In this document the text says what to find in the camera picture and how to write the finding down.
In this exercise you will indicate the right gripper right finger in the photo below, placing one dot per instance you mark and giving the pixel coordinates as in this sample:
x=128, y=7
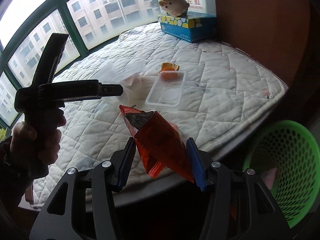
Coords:
x=240, y=206

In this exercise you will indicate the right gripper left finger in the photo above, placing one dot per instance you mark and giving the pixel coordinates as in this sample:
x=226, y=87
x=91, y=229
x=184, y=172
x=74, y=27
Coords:
x=81, y=205

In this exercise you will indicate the clear rectangular plastic container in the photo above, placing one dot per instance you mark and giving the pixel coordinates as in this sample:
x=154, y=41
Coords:
x=129, y=77

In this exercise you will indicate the orange snack wrapper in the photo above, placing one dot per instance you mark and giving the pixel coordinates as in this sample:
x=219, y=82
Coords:
x=158, y=142

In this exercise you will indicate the person's left hand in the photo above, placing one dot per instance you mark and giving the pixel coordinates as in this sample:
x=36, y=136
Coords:
x=24, y=140

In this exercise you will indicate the green plastic basket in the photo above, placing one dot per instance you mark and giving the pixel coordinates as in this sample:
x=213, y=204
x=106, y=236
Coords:
x=293, y=151

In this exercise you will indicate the white quilted mattress pad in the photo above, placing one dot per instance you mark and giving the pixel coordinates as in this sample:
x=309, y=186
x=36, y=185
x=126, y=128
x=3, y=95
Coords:
x=225, y=91

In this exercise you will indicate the clear small plastic tray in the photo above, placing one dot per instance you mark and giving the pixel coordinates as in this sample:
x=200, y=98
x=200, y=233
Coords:
x=166, y=92

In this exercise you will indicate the orange peel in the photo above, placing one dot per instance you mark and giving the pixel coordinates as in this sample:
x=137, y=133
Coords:
x=169, y=67

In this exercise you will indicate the beige plush toy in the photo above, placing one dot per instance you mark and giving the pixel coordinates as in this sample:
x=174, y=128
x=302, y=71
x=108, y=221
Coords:
x=174, y=8

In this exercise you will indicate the blue yellow tissue box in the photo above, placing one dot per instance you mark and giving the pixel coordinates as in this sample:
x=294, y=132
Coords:
x=192, y=27

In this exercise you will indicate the brown wooden wardrobe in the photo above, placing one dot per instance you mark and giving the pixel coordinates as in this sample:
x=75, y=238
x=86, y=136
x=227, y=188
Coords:
x=273, y=32

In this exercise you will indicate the green window frame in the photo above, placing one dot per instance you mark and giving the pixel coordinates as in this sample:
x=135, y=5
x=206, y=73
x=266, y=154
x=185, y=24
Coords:
x=27, y=25

